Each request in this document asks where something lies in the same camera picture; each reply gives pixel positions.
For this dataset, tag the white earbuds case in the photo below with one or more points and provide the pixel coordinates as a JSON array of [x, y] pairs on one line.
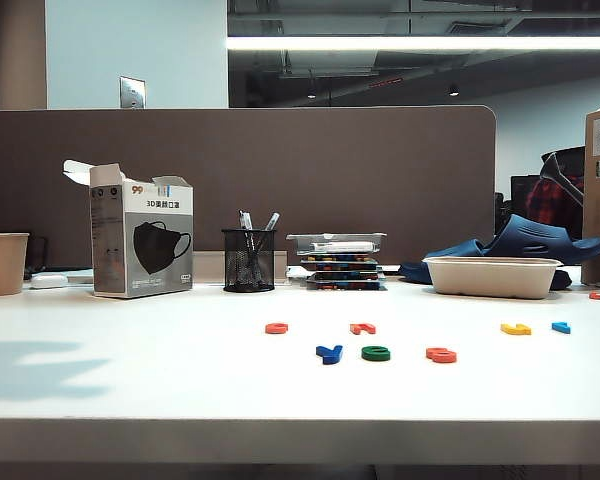
[[49, 281]]

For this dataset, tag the brown desk partition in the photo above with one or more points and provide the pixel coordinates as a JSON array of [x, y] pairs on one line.
[[280, 175]]

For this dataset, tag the clear plastic box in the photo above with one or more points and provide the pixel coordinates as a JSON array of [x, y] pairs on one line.
[[300, 240]]

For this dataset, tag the orange letter c magnet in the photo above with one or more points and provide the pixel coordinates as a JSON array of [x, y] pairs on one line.
[[277, 328]]

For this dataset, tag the orange letter s magnet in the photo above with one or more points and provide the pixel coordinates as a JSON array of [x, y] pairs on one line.
[[441, 355]]

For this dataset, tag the white labelled packet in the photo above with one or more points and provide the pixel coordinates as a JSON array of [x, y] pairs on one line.
[[340, 246]]

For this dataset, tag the silver black pen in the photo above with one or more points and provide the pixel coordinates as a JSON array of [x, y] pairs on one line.
[[272, 220], [245, 220]]

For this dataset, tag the yellow letter u magnet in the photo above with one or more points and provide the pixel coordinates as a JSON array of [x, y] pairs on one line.
[[515, 329]]

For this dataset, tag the grey face mask box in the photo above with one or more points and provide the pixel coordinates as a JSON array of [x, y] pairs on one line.
[[145, 250]]

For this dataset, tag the light blue letter r magnet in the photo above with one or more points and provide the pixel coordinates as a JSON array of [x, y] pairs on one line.
[[561, 327]]

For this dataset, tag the person in red plaid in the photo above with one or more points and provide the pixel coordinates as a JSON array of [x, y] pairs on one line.
[[550, 205]]

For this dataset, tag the grey black office chair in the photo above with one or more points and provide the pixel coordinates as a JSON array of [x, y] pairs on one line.
[[562, 175]]

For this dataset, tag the blue letter y magnet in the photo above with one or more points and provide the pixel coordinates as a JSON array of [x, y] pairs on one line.
[[330, 354]]

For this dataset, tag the white ceiling light strip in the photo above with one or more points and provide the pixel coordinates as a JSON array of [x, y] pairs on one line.
[[380, 43]]

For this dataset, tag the black monitor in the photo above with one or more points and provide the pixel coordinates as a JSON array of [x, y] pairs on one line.
[[520, 195]]

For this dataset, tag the black mesh pen holder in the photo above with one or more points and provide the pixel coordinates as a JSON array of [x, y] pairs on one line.
[[249, 270]]

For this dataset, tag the beige pulp tray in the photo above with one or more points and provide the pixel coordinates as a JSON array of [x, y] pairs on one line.
[[490, 280]]

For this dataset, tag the silver wall plate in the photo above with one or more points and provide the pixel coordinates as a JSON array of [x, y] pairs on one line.
[[132, 92]]

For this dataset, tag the brown paper cup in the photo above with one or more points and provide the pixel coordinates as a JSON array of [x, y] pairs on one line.
[[2, 265]]

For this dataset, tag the orange letter n magnet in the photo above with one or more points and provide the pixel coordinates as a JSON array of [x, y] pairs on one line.
[[363, 328]]

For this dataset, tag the green letter e magnet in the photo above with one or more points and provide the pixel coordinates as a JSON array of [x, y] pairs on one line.
[[376, 353]]

